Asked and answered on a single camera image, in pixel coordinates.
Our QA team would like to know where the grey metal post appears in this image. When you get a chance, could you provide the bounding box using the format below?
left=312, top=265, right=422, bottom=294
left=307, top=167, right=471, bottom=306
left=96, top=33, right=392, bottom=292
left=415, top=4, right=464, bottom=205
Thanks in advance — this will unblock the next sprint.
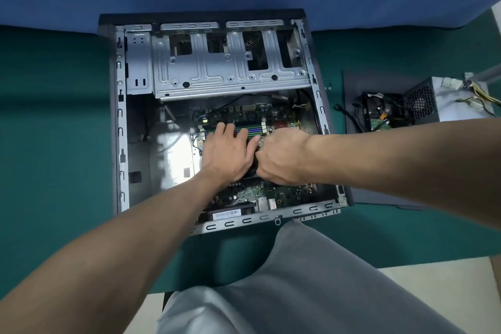
left=463, top=65, right=501, bottom=85

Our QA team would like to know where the green floor mat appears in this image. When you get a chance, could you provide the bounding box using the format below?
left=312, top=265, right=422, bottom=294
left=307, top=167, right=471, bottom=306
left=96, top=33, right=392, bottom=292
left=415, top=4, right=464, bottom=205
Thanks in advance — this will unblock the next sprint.
left=0, top=8, right=501, bottom=299

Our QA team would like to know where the hard drive with cables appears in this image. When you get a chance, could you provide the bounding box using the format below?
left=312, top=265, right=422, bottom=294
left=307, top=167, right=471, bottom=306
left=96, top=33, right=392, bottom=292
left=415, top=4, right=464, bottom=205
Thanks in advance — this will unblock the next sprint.
left=353, top=91, right=416, bottom=133

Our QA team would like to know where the silver metal drive cage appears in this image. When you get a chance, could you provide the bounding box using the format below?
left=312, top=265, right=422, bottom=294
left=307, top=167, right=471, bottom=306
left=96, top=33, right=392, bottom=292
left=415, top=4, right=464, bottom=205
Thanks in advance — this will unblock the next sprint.
left=150, top=26, right=313, bottom=102

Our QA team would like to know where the person's left forearm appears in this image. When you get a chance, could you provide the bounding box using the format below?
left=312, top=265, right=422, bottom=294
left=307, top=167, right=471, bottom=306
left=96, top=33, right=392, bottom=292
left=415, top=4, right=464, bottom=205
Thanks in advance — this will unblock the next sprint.
left=0, top=168, right=232, bottom=334

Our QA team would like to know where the black side panel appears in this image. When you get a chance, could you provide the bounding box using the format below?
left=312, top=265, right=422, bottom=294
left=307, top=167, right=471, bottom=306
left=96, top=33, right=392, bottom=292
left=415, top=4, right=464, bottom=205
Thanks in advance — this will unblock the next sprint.
left=342, top=69, right=428, bottom=211

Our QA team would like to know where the desktop computer case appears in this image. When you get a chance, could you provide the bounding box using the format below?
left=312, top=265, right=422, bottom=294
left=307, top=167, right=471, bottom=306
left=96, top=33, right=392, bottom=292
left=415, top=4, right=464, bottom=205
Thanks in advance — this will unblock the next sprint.
left=97, top=8, right=354, bottom=237

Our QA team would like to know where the person's right forearm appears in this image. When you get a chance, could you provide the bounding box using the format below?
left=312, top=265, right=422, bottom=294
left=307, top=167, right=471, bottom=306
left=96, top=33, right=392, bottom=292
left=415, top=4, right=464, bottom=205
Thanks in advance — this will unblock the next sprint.
left=304, top=117, right=501, bottom=230

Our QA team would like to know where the black data cable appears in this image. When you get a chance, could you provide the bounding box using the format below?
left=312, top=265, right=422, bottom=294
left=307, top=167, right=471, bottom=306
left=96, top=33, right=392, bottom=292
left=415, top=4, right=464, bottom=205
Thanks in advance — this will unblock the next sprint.
left=332, top=104, right=362, bottom=134

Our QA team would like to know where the person's left hand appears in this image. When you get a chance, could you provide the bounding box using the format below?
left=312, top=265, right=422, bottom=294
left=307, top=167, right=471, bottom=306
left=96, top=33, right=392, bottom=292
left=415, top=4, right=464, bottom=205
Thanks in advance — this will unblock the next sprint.
left=199, top=122, right=260, bottom=184

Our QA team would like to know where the green motherboard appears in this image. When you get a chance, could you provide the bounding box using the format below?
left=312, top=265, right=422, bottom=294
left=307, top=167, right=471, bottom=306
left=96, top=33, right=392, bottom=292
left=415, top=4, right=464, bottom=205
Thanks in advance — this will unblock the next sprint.
left=190, top=100, right=318, bottom=214

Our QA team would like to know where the person's right hand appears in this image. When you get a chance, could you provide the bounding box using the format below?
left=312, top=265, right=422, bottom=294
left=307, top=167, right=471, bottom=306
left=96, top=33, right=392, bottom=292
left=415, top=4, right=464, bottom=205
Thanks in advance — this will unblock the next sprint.
left=254, top=127, right=314, bottom=187

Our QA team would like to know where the yellow and black cable bundle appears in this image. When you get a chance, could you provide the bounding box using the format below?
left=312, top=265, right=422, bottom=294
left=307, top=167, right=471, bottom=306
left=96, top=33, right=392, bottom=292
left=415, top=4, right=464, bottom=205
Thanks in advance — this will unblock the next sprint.
left=441, top=77, right=501, bottom=116

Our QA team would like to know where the silver power supply unit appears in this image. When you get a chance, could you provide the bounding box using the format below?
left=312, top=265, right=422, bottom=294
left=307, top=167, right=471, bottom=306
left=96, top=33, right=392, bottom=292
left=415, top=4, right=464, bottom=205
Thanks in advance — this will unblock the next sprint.
left=402, top=76, right=497, bottom=124

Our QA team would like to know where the person's white shirt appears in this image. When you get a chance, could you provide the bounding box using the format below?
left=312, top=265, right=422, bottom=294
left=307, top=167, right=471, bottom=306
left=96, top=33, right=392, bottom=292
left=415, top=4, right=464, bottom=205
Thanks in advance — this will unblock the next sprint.
left=156, top=221, right=467, bottom=334

